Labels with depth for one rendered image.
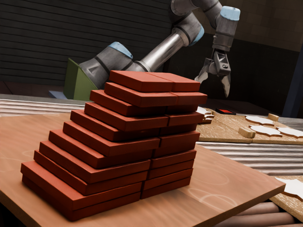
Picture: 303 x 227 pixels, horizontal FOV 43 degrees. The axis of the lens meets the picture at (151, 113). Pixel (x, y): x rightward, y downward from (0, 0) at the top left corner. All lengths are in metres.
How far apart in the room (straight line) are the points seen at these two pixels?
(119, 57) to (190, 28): 0.41
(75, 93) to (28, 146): 1.01
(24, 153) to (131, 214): 0.24
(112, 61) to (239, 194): 1.22
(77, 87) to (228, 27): 0.68
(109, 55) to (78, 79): 0.20
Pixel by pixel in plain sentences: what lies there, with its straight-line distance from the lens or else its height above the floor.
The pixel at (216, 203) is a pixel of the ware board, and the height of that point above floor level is 1.04.
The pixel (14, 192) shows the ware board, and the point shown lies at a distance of 0.57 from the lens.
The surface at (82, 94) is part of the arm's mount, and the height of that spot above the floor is 0.93.
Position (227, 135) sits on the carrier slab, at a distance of 1.50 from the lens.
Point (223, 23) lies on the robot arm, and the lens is 1.57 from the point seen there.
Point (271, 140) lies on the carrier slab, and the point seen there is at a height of 0.93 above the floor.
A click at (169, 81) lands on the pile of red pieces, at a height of 1.22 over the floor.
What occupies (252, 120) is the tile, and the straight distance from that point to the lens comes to 1.84.
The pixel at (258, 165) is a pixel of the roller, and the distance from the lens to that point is 1.31.
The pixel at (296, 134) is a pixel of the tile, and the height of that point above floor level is 0.95.
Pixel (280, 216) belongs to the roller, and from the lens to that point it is 0.98.
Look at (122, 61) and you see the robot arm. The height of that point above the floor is 1.09.
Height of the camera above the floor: 1.30
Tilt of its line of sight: 14 degrees down
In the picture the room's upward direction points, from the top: 12 degrees clockwise
